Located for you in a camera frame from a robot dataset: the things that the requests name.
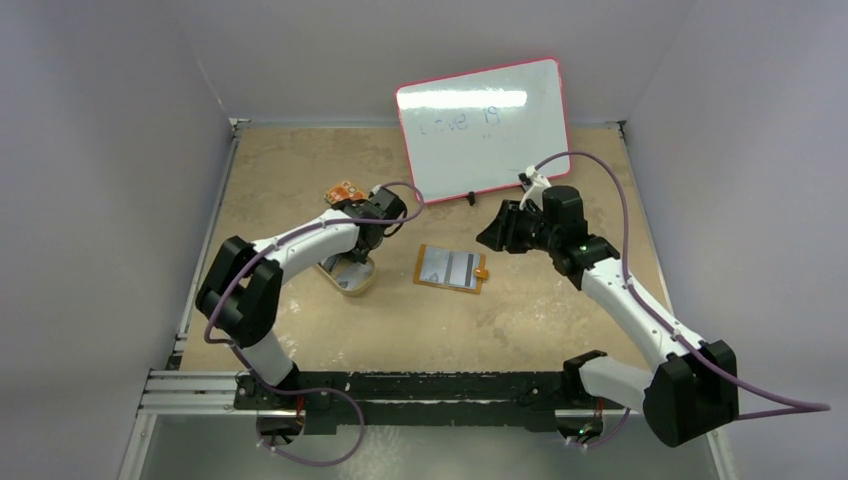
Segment yellow leather card holder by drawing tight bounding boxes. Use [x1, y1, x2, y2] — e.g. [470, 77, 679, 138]
[412, 244, 490, 294]

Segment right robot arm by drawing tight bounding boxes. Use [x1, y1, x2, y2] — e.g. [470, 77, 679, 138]
[476, 186, 740, 447]

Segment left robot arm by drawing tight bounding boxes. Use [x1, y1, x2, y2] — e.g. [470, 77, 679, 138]
[194, 182, 422, 409]

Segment beige oval card tray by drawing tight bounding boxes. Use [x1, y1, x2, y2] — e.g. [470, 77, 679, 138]
[316, 255, 377, 297]

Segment pink framed whiteboard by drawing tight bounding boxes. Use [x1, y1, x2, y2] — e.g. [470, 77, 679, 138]
[395, 57, 570, 204]

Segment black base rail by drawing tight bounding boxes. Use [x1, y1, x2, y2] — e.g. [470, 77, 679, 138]
[234, 371, 618, 440]

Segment aluminium frame rails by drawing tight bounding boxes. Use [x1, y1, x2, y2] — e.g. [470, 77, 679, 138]
[119, 119, 737, 480]

